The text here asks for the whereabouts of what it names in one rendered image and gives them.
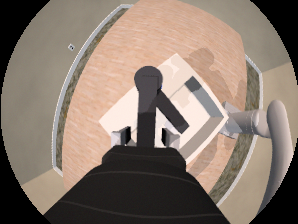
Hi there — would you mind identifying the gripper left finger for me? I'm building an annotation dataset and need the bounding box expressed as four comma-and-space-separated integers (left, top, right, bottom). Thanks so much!
111, 126, 131, 148

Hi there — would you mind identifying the black mixer tap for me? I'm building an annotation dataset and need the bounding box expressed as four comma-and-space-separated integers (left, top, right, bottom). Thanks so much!
134, 66, 190, 147

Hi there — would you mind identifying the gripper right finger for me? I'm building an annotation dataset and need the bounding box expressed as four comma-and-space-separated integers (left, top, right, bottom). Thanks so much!
161, 128, 180, 152

